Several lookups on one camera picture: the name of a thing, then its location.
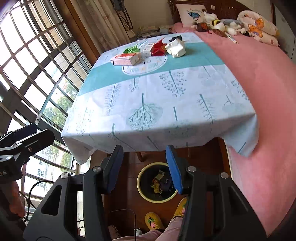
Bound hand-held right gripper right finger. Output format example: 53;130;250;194
166;145;266;241

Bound red wrapper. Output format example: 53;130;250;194
151;38;168;56

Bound pink bed sheet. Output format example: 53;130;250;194
172;22;296;234

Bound white marker pen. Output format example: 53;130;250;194
224;32;238;45

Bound gold foil wrapper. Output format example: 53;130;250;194
151;178;162;194

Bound dark wooden headboard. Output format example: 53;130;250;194
168;0;275;26

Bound yellow left slipper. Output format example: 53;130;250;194
145;212;165;230

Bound yellow slipper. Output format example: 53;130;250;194
172;197;189;219
145;212;165;230

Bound white crumpled paper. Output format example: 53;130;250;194
165;38;186;59

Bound cream rimmed trash bin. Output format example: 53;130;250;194
137;162;178;204

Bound rolled bear print blanket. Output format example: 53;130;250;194
237;10;280;47

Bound curved metal window rail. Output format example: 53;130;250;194
35;51;84;126

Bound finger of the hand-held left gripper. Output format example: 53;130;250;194
0;123;37;145
14;129;55;160

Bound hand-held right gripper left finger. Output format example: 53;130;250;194
23;145;124;241

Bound beige patterned curtain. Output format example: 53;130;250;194
92;0;134;50

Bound dark window grille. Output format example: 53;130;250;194
0;0;102;209

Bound purple plastic bag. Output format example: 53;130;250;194
161;177;176;192

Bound white small box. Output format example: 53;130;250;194
140;43;155;56

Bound bee plush toy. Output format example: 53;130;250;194
210;20;226;32

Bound brown furry toy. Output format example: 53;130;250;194
191;22;214;33

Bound person's right leg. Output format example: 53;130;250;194
162;217;185;241

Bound grey and white plush toy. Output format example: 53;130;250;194
221;19;247;36

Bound leaf print tablecloth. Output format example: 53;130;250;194
61;32;258;165

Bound green crumpled wrapper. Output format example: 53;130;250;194
123;45;140;54

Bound person's left hand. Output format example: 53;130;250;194
8;182;25;217

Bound person's left leg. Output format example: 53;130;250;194
111;228;167;241

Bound black hanging cable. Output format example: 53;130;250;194
111;0;134;32

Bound person's leg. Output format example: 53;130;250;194
162;217;185;241
111;228;167;241

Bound white pillow with shell print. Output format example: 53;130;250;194
176;3;207;28

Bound pink carton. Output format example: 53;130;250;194
110;52;142;66

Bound yellow right slipper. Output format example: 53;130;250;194
172;197;189;219

